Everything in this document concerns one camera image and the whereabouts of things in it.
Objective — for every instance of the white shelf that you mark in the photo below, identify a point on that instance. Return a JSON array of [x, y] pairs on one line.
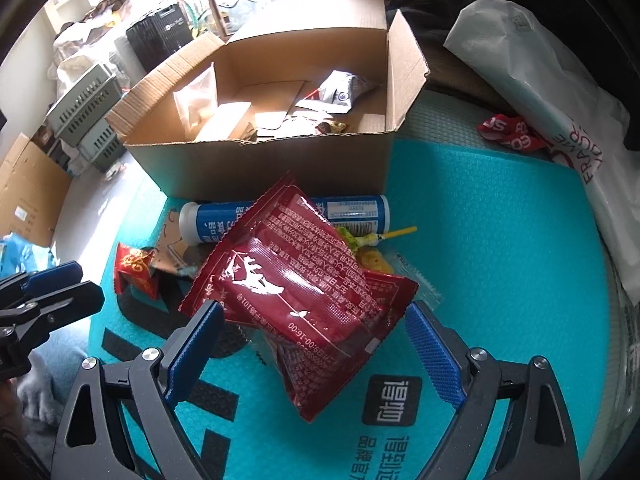
[[67, 7]]

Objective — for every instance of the blue plastic bag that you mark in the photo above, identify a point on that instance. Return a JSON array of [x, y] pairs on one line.
[[17, 255]]

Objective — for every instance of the green slotted crate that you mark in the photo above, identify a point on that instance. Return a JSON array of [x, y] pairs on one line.
[[102, 145]]

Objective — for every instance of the grey snack packet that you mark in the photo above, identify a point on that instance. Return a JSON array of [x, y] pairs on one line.
[[340, 90]]

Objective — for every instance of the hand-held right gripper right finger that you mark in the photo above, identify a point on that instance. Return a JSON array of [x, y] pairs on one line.
[[435, 355]]

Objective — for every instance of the pale green storage bag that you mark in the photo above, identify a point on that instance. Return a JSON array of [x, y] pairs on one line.
[[245, 10]]

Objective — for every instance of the yellow lollipop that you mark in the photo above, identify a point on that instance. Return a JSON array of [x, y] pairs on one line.
[[367, 241]]

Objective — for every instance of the brown card with drawing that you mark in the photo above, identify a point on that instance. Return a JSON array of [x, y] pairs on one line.
[[172, 255]]

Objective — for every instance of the white plastic bag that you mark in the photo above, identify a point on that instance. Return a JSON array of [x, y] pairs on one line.
[[540, 85]]

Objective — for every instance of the pale green sofa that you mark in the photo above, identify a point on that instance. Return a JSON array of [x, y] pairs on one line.
[[440, 115]]

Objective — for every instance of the white cloth cover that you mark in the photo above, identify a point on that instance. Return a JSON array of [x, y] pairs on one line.
[[80, 65]]

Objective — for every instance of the black folding crate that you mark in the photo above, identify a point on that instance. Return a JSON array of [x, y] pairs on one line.
[[160, 35]]

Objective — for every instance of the teal bubble mailer mat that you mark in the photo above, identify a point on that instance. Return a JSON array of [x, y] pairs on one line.
[[475, 240]]

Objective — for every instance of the brown cardboard box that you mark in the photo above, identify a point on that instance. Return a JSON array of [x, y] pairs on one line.
[[260, 170]]

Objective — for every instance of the closed brown carton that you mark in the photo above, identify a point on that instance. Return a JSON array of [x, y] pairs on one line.
[[27, 190]]

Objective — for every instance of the clear plastic packet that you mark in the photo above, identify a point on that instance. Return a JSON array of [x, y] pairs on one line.
[[197, 100]]

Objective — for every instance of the dark red snack packet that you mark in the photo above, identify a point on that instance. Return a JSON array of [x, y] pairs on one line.
[[320, 390], [280, 270]]

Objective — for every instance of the small red gold candy packet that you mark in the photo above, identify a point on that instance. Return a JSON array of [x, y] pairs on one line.
[[135, 267]]

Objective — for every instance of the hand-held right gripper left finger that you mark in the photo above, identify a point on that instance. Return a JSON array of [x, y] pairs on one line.
[[192, 355]]

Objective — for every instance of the stacked grey plastic baskets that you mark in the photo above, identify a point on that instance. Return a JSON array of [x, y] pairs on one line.
[[82, 102]]

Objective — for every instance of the blue white tablet tube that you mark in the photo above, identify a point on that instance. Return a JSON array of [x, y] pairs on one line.
[[350, 207]]

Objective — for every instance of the brown cardboard piece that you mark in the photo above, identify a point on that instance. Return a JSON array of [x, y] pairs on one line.
[[225, 122]]

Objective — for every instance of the small red printed wrapper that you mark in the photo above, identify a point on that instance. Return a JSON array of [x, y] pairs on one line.
[[505, 132]]

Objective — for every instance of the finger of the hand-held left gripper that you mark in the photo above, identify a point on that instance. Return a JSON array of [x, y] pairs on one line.
[[75, 297], [55, 272]]

